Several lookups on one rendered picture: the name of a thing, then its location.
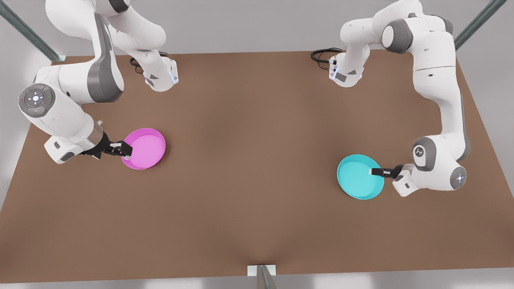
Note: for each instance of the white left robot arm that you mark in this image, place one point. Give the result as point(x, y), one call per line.
point(435, 72)

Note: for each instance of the pink plate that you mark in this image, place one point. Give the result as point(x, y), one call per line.
point(143, 148)

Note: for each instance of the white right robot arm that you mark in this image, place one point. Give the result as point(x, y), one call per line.
point(72, 84)

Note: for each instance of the blue plate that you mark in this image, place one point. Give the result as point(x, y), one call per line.
point(359, 176)

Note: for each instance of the silver frame post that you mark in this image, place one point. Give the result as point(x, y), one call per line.
point(478, 22)
point(263, 277)
point(28, 32)

